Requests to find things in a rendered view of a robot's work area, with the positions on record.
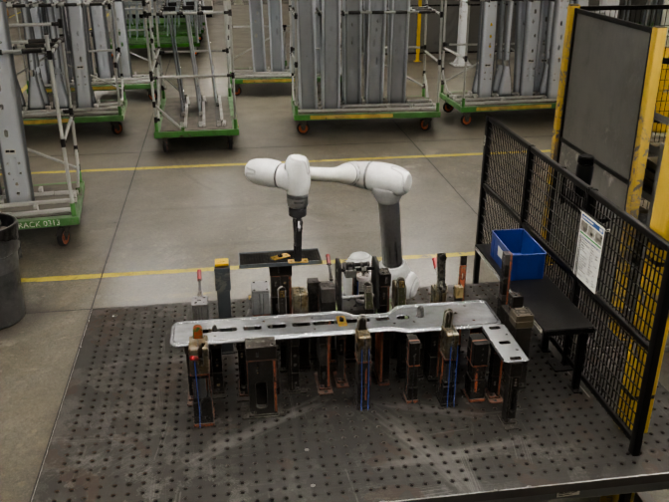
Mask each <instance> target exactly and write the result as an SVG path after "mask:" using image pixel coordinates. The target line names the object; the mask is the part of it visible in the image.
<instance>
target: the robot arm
mask: <svg viewBox="0 0 669 502"><path fill-rule="evenodd" d="M245 175H246V177H247V179H248V180H249V181H251V182H253V183H255V184H258V185H262V186H267V187H279V188H282V189H284V190H287V205H288V206H289V216H291V217H293V228H294V259H295V262H296V261H302V231H303V220H302V217H305V216H306V215H307V206H308V205H309V189H310V186H311V180H316V181H330V182H339V183H342V184H346V185H353V186H356V187H360V188H364V189H368V190H371V192H372V194H373V196H374V198H375V200H376V201H377V202H378V215H379V228H380V241H381V255H382V260H381V261H380V262H379V268H388V269H389V271H390V273H391V286H390V291H389V299H391V294H392V280H396V279H397V278H398V277H403V278H404V279H405V284H406V286H407V290H406V300H407V299H410V298H412V297H414V296H415V294H416V292H417V290H418V286H419V281H418V278H417V276H416V275H415V273H414V272H411V271H410V268H409V266H408V264H407V262H406V261H405V260H404V259H402V247H401V228H400V226H401V224H400V206H399V200H400V199H401V197H402V195H405V194H406V193H407V192H408V191H409V190H410V188H411V184H412V177H411V174H410V173H409V171H407V170H406V169H404V168H402V167H400V166H398V165H395V164H390V163H385V162H374V161H349V162H347V163H343V164H342V165H340V166H338V167H310V164H309V161H308V159H307V158H306V157H305V156H303V155H300V154H291V155H290V156H289V157H288V158H287V160H286V162H285V163H281V162H280V161H278V160H273V159H269V158H264V159H263V158H256V159H252V160H250V161H249V162H248V163H247V164H246V167H245ZM371 258H372V256H371V255H369V254H367V253H366V252H354V253H352V254H351V255H350V256H349V257H348V259H347V260H346V262H354V263H357V262H360V261H362V262H366V261H369V262H370V265H369V267H371ZM342 295H343V296H348V295H352V278H346V277H345V276H344V274H343V292H342Z"/></svg>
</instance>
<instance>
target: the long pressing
mask: <svg viewBox="0 0 669 502"><path fill-rule="evenodd" d="M418 306H423V308H424V317H423V318H418V317H417V316H416V313H417V307H418ZM464 306H465V307H464ZM447 308H451V309H452V310H453V313H455V312H456V313H457V314H454V317H453V323H452V325H454V327H455V328H456V330H467V329H481V328H482V326H488V325H501V321H500V319H499V318H498V316H497V315H496V314H495V312H494V311H493V309H492V308H491V307H490V305H489V304H488V303H487V302H486V301H484V300H470V301H456V302H441V303H427V304H412V305H399V306H396V307H394V308H393V309H391V310H390V311H389V312H387V313H381V314H367V315H366V318H367V319H369V322H366V326H367V327H368V330H369V332H370V333H383V332H398V333H405V334H413V333H427V332H440V331H441V326H442V321H443V315H444V311H445V309H447ZM336 316H345V319H346V320H357V316H358V315H353V314H350V313H347V312H344V311H328V312H314V313H299V314H286V315H272V316H257V317H243V318H228V319H214V320H199V321H185V322H177V323H175V324H173V326H172V327H171V333H170V344H171V345H172V346H173V347H177V348H180V347H188V344H189V337H190V336H193V326H195V325H201V326H202V331H204V330H211V331H212V326H213V325H216V326H217V330H218V331H217V332H211V333H204V334H203V335H206V336H207V337H208V345H221V344H234V343H245V339H249V338H262V337H275V339H276V340H288V339H301V338H315V337H328V336H342V335H355V328H356V323H347V326H342V327H339V326H338V324H329V325H314V324H313V323H316V322H330V321H336ZM400 316H407V317H408V319H397V318H396V317H400ZM376 318H388V319H389V320H385V321H377V320H376ZM473 320H475V321H473ZM263 321H265V322H263ZM302 323H310V325H309V326H301V327H293V324H302ZM393 323H395V324H393ZM274 325H286V327H285V328H274V329H269V326H274ZM246 327H261V329H260V330H246V331H245V330H244V328H246ZM232 328H236V329H237V331H232V332H219V330H220V329H232ZM314 329H315V330H314ZM214 336H216V337H214Z"/></svg>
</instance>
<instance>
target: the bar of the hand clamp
mask: <svg viewBox="0 0 669 502"><path fill-rule="evenodd" d="M446 259H447V257H446V253H445V252H437V263H436V284H437V291H439V281H442V285H443V288H442V290H443V291H445V274H446Z"/></svg>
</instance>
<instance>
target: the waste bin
mask: <svg viewBox="0 0 669 502"><path fill-rule="evenodd" d="M18 228H19V222H18V220H17V218H16V217H15V216H12V215H10V214H6V213H1V212H0V329H4V328H7V327H10V326H12V325H14V324H16V323H18V322H19V321H20V320H21V319H22V318H23V317H24V316H25V312H26V311H25V303H24V296H23V289H22V283H21V275H20V265H19V259H20V258H23V257H22V249H21V242H20V235H19V231H18Z"/></svg>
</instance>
